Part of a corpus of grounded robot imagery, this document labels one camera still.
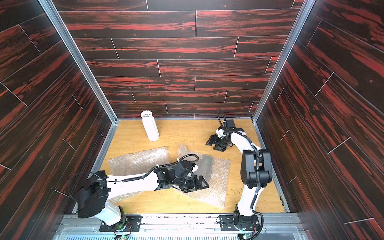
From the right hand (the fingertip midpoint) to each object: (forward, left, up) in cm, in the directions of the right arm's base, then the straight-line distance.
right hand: (213, 145), depth 96 cm
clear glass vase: (-10, +5, -9) cm, 14 cm away
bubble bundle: (-15, -2, -6) cm, 16 cm away
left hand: (-30, +6, +5) cm, 31 cm away
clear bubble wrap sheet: (-11, +46, -6) cm, 47 cm away
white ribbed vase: (+8, +41, +10) cm, 43 cm away
